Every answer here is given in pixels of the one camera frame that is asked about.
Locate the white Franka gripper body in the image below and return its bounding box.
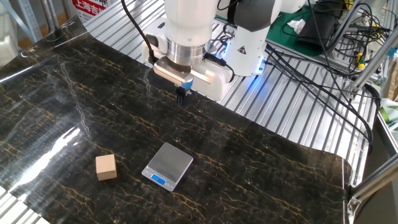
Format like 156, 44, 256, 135
141, 17, 234, 102

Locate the light wooden block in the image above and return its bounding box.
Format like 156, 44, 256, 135
95, 154, 118, 182

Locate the silver digital pocket scale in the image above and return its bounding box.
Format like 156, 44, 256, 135
141, 142, 194, 192

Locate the green cutting mat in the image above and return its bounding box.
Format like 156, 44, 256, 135
214, 4, 326, 58

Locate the black marble pattern mat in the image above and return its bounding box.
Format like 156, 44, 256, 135
0, 14, 354, 224

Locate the crumpled white tissue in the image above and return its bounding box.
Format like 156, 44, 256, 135
286, 18, 307, 35

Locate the black fabric pouch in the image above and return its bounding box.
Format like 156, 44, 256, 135
295, 1, 340, 53

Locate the red white printed sign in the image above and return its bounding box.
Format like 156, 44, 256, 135
71, 0, 110, 24

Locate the grey metal pole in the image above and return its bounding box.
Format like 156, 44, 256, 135
39, 0, 63, 35

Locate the grey perforated angle bar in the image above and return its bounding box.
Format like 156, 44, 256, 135
17, 0, 44, 43

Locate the green white packet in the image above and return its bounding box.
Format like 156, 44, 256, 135
378, 98, 398, 131

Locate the white box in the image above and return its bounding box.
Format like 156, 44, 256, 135
0, 34, 19, 68

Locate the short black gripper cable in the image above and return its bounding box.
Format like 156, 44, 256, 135
203, 52, 236, 84

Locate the long black camera cable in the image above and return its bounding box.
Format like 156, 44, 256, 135
120, 0, 159, 65

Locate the aluminium frame post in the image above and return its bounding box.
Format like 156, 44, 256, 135
326, 0, 364, 54
348, 30, 398, 96
346, 154, 398, 217

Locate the yellow green handle screwdriver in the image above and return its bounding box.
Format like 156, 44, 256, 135
354, 52, 367, 70

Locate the thick black table cable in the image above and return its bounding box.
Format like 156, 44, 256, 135
264, 43, 376, 153

